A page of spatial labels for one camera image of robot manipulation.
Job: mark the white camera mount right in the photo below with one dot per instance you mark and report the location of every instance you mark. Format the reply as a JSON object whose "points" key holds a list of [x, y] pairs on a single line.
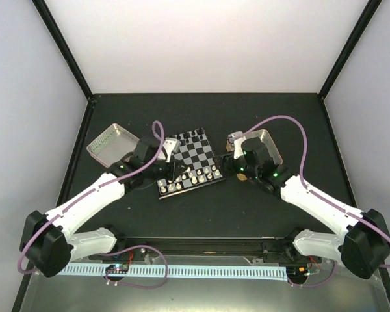
{"points": [[234, 142]]}

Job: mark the black frame post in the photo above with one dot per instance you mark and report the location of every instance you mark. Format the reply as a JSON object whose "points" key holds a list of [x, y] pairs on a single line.
{"points": [[357, 32], [58, 38]]}

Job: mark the black frame post right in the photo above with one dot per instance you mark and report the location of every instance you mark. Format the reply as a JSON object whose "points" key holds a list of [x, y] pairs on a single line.
{"points": [[357, 32]]}

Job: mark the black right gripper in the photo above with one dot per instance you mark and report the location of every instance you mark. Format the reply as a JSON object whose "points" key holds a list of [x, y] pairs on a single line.
{"points": [[227, 164]]}

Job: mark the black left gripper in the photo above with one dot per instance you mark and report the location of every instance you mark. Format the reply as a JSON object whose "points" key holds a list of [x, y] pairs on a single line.
{"points": [[175, 172]]}

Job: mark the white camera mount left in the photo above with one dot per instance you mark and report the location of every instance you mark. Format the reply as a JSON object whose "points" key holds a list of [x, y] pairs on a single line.
{"points": [[169, 147]]}

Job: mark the pink metal tin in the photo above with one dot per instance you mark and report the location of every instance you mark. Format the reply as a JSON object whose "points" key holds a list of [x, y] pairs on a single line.
{"points": [[112, 144]]}

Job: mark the black white chessboard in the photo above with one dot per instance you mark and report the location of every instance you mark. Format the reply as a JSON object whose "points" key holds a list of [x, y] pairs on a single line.
{"points": [[197, 153]]}

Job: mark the gold metal tin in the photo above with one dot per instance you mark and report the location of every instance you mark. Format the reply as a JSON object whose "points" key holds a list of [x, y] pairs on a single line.
{"points": [[260, 154]]}

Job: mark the black frame post left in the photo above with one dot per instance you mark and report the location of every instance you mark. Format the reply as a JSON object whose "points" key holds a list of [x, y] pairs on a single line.
{"points": [[58, 38]]}

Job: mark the black front rail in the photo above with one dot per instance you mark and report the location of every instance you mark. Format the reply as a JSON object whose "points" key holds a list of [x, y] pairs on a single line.
{"points": [[268, 248]]}

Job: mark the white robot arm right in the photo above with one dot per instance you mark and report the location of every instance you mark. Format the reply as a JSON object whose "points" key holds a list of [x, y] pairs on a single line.
{"points": [[357, 239]]}

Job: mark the white slotted cable duct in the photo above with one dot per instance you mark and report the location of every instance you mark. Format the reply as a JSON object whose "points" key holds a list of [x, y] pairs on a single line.
{"points": [[176, 271]]}

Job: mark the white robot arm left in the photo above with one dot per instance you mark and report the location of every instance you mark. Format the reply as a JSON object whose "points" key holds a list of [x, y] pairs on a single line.
{"points": [[51, 240]]}

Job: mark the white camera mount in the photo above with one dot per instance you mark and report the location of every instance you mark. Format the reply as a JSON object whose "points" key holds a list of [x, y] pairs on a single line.
{"points": [[169, 147], [234, 142]]}

